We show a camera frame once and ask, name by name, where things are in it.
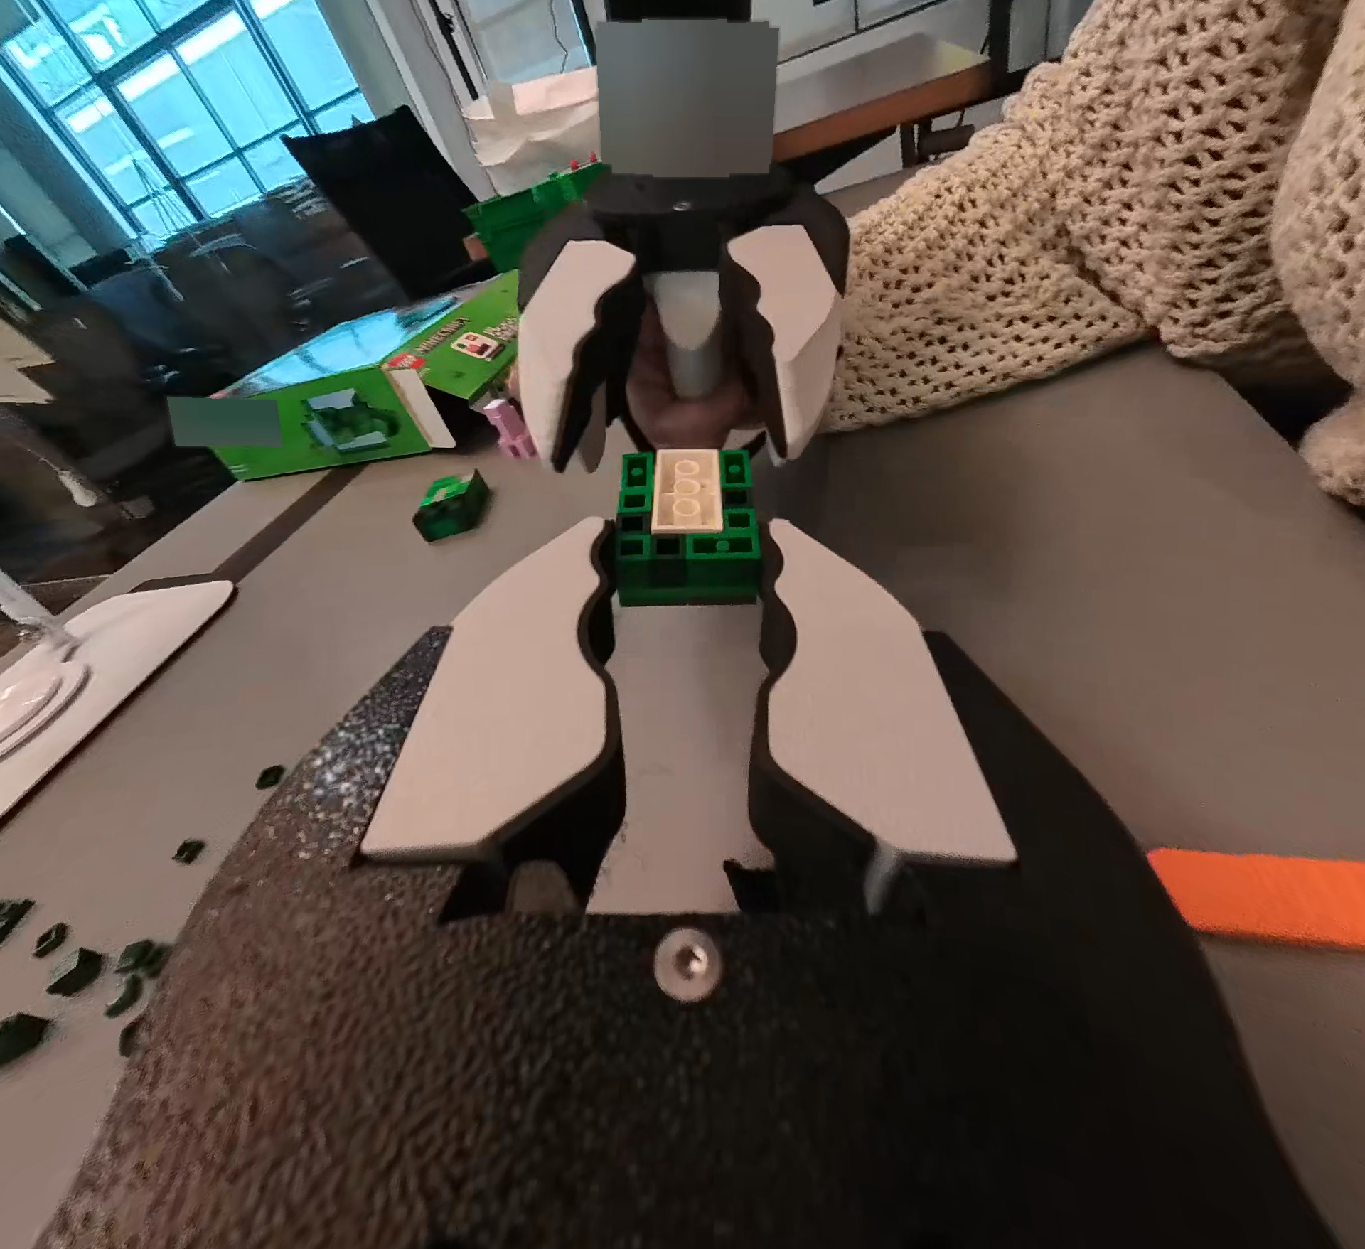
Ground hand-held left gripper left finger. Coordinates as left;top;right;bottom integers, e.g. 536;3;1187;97
360;516;624;860

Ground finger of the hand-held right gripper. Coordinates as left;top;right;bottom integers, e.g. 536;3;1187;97
729;225;840;466
516;239;641;474

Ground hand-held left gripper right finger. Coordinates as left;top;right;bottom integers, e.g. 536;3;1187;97
750;517;1020;912

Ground person's right forearm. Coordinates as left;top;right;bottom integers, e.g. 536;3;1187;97
822;66;1174;434

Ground green building set box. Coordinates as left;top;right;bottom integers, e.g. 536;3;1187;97
171;269;524;483

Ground person's right hand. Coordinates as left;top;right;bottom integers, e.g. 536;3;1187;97
627;330;766;447

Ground pink brick pig figure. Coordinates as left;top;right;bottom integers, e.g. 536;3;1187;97
485;396;539;462

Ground green plastic bin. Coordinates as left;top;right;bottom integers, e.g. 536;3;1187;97
462;163;611;271

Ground white paper bags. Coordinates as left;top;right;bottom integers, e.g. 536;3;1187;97
469;66;598;168

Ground green brick cube head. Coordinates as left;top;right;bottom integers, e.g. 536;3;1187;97
415;469;495;543

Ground black office chair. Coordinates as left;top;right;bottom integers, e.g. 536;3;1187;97
283;106;482;301

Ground orange brick separator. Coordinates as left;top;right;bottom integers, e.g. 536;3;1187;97
1146;846;1365;952

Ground scattered small green bricks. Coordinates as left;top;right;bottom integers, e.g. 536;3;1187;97
0;763;290;1070

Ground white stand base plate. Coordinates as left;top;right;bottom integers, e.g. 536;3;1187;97
0;566;237;819

